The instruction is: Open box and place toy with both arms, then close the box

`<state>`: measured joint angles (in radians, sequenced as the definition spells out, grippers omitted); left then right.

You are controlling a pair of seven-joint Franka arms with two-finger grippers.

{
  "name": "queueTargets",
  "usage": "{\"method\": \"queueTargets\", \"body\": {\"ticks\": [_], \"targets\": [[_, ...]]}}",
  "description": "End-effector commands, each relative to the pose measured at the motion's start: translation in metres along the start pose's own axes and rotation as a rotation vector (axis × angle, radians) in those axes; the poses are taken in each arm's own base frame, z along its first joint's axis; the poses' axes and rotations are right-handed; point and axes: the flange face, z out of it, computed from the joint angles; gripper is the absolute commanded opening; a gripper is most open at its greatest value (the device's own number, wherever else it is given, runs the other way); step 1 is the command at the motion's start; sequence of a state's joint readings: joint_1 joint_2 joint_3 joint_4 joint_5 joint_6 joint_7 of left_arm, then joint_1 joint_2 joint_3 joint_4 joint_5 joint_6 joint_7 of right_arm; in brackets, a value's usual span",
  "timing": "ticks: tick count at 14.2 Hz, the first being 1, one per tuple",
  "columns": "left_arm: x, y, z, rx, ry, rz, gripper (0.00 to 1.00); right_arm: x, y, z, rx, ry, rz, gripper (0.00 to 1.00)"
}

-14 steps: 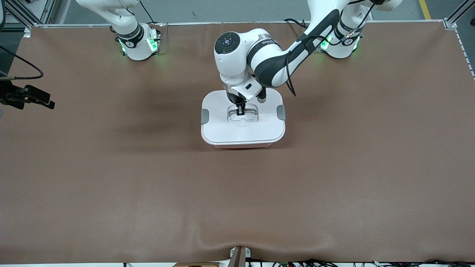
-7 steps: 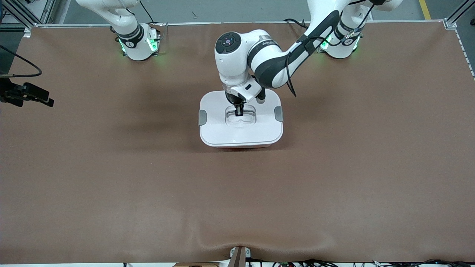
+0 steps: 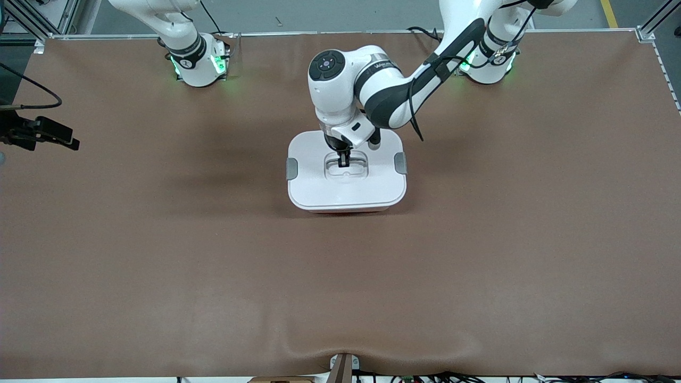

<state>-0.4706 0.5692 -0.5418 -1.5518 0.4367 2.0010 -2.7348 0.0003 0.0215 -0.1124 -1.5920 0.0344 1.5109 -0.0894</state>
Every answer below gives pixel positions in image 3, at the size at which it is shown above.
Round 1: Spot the grey lid handle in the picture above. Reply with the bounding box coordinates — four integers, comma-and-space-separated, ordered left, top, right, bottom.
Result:
326, 152, 368, 166

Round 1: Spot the white plastic box base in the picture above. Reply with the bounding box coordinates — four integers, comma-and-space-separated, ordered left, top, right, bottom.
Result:
303, 204, 397, 214

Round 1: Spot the brown table mat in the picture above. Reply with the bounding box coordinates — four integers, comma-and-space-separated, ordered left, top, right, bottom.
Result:
0, 29, 681, 379

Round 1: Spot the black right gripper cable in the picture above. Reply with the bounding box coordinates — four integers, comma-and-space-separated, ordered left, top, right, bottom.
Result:
0, 62, 63, 110

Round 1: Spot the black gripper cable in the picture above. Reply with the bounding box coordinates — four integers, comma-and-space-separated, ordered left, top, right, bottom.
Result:
0, 62, 63, 110
407, 0, 538, 141

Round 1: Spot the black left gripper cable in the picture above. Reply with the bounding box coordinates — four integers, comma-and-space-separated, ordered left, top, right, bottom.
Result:
407, 0, 538, 141

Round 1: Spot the aluminium frame profile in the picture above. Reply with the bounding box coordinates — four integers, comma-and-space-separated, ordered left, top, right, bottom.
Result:
636, 0, 681, 42
0, 0, 80, 40

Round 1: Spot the metal table edge rail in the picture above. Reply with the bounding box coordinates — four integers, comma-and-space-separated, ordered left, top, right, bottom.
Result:
35, 29, 652, 54

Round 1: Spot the black left arm base cable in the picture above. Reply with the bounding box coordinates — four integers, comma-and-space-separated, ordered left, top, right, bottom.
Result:
407, 26, 445, 48

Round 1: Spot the black arm base cable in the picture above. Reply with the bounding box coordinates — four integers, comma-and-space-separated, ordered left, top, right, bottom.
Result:
200, 0, 227, 35
407, 26, 445, 48

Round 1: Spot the black right arm base cable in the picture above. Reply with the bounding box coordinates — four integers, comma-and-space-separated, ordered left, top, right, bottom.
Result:
200, 0, 227, 35

